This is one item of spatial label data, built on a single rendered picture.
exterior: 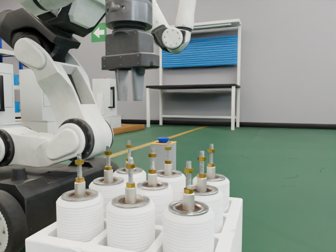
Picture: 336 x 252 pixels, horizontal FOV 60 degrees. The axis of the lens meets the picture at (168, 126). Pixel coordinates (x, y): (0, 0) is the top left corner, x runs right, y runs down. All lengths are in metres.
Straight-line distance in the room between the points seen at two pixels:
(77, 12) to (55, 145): 0.43
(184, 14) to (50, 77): 0.53
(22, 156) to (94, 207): 0.60
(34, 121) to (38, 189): 2.41
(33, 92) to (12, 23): 2.21
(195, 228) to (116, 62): 0.33
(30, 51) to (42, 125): 2.25
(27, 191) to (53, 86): 0.34
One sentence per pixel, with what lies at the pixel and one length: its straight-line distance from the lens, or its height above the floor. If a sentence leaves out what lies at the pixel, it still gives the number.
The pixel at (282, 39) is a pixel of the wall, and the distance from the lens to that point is 5.72.
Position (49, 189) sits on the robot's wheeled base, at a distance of 1.01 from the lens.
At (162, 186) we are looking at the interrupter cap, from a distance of 0.69.
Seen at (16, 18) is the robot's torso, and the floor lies 0.73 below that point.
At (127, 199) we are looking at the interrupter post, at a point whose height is 0.26.
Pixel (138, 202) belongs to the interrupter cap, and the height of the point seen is 0.25.
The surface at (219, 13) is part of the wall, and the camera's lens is 5.96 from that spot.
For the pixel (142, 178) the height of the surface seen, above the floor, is 0.24.
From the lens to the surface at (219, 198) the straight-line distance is 0.65.
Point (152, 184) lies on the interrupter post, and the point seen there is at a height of 0.26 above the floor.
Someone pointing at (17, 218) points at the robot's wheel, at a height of 0.14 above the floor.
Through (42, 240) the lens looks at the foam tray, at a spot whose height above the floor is 0.18.
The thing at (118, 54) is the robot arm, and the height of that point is 0.54.
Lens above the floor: 0.45
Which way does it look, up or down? 5 degrees down
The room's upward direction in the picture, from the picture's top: straight up
